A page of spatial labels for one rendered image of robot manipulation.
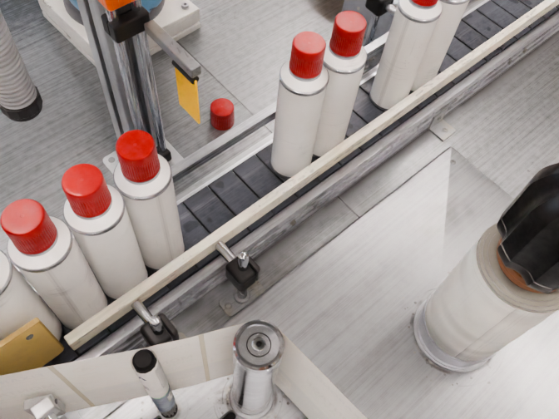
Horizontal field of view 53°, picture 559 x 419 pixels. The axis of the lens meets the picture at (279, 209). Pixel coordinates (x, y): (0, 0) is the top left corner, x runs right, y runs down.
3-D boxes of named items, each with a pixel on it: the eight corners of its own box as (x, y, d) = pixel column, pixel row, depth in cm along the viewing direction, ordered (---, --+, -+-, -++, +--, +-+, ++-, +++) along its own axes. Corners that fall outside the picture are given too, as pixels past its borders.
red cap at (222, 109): (233, 130, 80) (233, 116, 77) (210, 130, 80) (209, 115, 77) (234, 112, 82) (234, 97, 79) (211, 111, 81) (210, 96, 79)
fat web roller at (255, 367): (248, 431, 55) (254, 389, 39) (220, 395, 57) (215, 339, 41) (283, 400, 57) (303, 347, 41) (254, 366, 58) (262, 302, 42)
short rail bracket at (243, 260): (239, 313, 66) (241, 273, 56) (224, 295, 67) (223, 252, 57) (260, 297, 68) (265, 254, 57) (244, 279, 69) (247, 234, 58)
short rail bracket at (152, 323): (164, 372, 62) (150, 341, 52) (132, 331, 64) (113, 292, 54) (187, 354, 63) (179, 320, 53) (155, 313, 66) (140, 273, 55)
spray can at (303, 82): (289, 186, 70) (308, 69, 52) (262, 160, 72) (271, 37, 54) (319, 165, 72) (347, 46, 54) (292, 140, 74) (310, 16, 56)
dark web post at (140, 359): (167, 422, 55) (140, 377, 39) (156, 408, 56) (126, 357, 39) (181, 411, 56) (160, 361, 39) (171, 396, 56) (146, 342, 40)
